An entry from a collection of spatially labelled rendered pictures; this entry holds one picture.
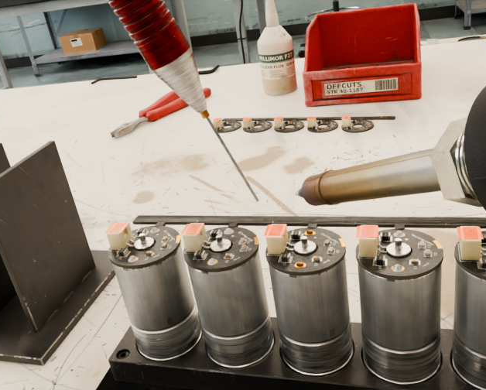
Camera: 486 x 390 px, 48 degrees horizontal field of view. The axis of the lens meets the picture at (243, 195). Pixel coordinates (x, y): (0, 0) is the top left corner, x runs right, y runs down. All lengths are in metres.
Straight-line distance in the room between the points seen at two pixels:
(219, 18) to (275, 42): 4.27
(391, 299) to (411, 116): 0.30
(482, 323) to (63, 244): 0.19
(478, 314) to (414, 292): 0.02
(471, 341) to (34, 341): 0.18
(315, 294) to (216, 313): 0.03
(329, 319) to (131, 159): 0.30
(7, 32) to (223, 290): 5.47
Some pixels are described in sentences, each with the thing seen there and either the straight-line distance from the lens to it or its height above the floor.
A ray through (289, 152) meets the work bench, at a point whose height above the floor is 0.75.
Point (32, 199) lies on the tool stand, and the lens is 0.26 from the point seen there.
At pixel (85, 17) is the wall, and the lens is 5.20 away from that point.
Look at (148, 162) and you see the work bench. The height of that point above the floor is 0.75.
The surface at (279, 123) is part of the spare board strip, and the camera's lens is 0.45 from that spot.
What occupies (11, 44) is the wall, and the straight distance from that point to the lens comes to 5.63.
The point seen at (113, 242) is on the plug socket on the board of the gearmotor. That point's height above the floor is 0.82.
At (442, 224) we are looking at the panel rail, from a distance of 0.18.
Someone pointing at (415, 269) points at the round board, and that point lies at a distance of 0.16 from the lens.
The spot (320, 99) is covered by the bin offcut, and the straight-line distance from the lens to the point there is 0.49.
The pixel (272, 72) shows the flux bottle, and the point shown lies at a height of 0.77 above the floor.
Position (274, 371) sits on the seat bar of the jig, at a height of 0.77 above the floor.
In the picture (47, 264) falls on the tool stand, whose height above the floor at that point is 0.78.
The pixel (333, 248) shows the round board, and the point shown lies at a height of 0.81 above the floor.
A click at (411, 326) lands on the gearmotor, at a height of 0.79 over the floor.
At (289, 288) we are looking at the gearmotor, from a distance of 0.17.
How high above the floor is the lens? 0.91
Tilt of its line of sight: 27 degrees down
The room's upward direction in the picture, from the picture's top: 10 degrees counter-clockwise
